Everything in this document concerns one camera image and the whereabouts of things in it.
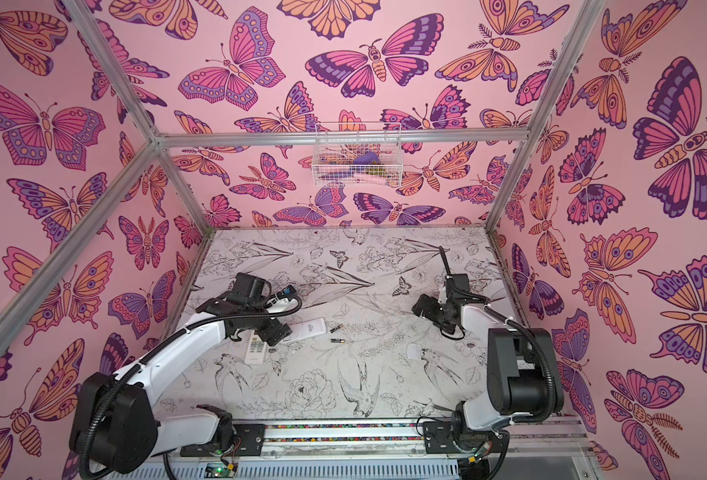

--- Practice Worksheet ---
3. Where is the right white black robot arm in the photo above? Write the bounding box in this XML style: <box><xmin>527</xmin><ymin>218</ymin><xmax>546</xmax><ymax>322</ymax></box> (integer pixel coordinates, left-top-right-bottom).
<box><xmin>411</xmin><ymin>274</ymin><xmax>565</xmax><ymax>450</ymax></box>

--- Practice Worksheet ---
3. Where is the purple object in basket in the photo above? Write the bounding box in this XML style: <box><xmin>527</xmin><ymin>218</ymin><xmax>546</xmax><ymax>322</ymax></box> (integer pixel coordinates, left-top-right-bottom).
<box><xmin>352</xmin><ymin>151</ymin><xmax>381</xmax><ymax>169</ymax></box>

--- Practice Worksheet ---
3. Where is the white remote with display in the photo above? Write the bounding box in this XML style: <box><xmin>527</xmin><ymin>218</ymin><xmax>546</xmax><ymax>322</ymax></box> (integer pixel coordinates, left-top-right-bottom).
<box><xmin>282</xmin><ymin>318</ymin><xmax>328</xmax><ymax>343</ymax></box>

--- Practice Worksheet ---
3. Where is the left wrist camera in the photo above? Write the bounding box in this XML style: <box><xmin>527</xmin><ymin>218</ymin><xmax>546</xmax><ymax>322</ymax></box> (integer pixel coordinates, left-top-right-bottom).
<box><xmin>266</xmin><ymin>285</ymin><xmax>303</xmax><ymax>313</ymax></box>

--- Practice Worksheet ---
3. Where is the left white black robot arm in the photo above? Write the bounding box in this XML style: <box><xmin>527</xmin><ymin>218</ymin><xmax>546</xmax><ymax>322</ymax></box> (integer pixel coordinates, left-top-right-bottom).
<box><xmin>69</xmin><ymin>273</ymin><xmax>304</xmax><ymax>479</ymax></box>

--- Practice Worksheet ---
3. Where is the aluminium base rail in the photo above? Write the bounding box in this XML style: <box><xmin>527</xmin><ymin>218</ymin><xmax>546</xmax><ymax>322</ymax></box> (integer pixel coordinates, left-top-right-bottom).
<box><xmin>128</xmin><ymin>417</ymin><xmax>603</xmax><ymax>479</ymax></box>

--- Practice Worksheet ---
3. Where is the white battery cover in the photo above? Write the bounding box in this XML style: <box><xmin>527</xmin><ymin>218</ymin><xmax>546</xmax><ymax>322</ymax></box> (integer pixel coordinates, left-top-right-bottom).
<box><xmin>405</xmin><ymin>343</ymin><xmax>423</xmax><ymax>361</ymax></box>

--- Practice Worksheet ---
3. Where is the white wire basket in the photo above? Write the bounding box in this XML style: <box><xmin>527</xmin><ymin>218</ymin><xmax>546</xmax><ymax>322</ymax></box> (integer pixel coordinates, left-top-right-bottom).
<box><xmin>310</xmin><ymin>122</ymin><xmax>403</xmax><ymax>189</ymax></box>

